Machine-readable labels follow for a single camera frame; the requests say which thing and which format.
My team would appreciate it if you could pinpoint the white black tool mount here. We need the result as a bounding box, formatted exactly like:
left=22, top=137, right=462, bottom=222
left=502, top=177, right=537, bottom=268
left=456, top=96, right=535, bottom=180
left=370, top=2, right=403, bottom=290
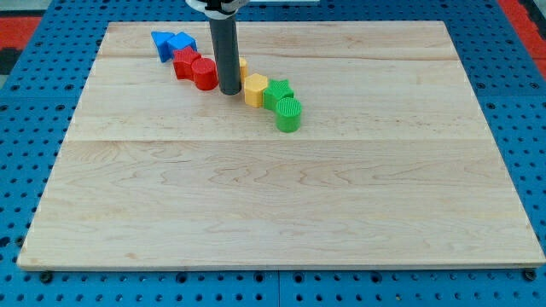
left=185, top=0, right=249, bottom=19

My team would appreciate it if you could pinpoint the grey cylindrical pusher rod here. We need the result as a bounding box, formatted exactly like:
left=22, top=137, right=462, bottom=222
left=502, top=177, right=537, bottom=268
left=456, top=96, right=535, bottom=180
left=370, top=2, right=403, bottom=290
left=209, top=14, right=241, bottom=96

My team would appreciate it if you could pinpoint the wooden board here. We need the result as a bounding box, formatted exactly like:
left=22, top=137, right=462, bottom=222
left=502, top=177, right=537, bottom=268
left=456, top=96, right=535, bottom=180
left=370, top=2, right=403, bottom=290
left=17, top=21, right=545, bottom=271

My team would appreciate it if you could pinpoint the green cylinder block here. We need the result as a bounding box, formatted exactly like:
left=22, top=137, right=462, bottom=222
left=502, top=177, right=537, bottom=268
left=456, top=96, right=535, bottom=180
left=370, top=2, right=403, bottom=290
left=276, top=97, right=302, bottom=133

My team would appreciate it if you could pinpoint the blue cube block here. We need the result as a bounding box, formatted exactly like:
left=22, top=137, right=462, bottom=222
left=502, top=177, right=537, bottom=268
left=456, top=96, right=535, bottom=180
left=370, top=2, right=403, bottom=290
left=167, top=32, right=198, bottom=55

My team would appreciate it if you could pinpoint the green star block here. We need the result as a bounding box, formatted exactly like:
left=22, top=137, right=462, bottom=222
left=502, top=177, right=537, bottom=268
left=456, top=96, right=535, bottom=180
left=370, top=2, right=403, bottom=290
left=263, top=79, right=294, bottom=111

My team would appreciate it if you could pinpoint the red star block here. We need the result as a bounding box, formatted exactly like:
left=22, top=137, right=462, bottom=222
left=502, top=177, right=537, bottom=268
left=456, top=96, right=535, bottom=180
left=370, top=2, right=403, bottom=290
left=172, top=46, right=201, bottom=80

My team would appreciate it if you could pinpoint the yellow heart block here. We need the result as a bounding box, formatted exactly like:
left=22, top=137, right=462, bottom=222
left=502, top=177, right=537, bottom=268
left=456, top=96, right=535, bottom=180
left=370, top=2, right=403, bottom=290
left=239, top=57, right=248, bottom=83

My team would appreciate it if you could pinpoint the red cylinder block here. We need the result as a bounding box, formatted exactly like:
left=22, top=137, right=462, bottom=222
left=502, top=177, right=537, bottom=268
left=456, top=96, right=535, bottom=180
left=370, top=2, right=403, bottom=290
left=191, top=58, right=218, bottom=90

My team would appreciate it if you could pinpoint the blue triangle block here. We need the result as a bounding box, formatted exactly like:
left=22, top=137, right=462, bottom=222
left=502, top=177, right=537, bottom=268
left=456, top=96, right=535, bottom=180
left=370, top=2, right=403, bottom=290
left=151, top=31, right=174, bottom=62

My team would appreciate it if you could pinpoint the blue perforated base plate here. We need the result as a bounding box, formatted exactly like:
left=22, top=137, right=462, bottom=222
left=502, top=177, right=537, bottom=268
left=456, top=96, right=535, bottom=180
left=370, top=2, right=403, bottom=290
left=1, top=0, right=545, bottom=306

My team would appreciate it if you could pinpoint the yellow hexagon block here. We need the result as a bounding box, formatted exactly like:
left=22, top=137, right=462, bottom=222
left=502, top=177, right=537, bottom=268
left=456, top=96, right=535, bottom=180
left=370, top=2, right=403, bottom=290
left=244, top=73, right=269, bottom=107

